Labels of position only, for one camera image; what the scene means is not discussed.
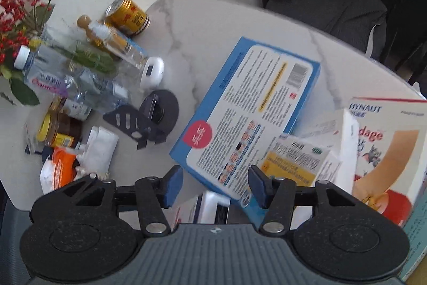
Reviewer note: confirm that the white strawberry medicine box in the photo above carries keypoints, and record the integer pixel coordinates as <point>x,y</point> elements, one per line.
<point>206,208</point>

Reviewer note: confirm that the teal white bear medicine box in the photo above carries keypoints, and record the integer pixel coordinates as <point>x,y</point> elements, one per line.
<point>416,230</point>

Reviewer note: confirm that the red white bandage box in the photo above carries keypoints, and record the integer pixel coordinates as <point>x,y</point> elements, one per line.
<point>391,154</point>

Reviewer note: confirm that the black metal phone stand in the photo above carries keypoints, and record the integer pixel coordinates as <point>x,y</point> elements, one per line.
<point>152,122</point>

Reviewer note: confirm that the clear glass spray bottle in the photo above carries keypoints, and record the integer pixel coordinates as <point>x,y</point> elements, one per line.
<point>108,37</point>

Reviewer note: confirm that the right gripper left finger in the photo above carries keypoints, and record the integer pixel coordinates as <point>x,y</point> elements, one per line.
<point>90,228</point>

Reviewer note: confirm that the gold drink can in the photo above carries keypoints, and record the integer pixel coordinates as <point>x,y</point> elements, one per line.
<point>127,17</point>

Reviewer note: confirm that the white digital thermometer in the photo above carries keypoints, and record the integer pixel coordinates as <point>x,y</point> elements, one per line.
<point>152,73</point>

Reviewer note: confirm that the blue mask box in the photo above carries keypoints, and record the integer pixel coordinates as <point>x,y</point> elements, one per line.
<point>256,97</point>

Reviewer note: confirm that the white box marked 24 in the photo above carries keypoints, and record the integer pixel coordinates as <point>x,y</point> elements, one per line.
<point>338,132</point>

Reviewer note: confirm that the red berry branch bouquet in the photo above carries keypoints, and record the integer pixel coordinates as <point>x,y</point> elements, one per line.
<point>22,23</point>

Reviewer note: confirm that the clear plastic water bottle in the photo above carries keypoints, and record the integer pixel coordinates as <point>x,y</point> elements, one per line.
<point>49,70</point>

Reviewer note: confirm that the orange white tissue pack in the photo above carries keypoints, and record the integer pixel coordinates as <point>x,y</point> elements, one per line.
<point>58,169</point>

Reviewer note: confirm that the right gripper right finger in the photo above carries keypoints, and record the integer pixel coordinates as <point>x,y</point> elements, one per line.
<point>326,233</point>

